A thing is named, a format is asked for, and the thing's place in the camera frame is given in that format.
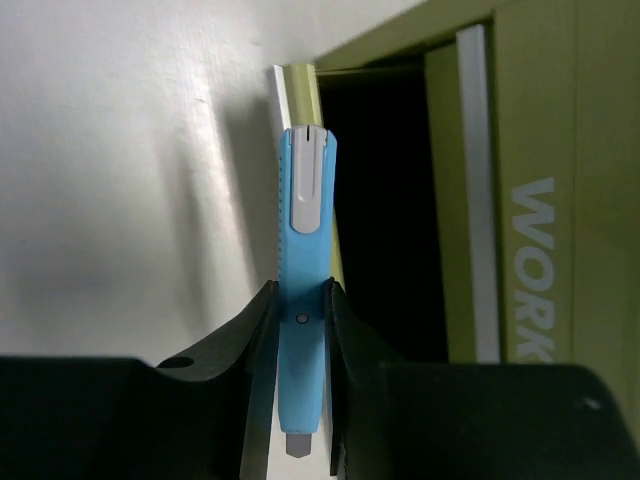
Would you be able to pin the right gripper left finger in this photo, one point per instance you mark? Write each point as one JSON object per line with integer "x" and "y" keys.
{"x": 203, "y": 413}

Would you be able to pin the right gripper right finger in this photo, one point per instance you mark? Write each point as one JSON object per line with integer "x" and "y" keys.
{"x": 396, "y": 419}

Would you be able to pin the blue utility knife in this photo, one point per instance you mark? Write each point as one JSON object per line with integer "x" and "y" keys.
{"x": 306, "y": 193}

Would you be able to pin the green metal drawer box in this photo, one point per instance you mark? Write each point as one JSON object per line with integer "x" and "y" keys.
{"x": 487, "y": 179}

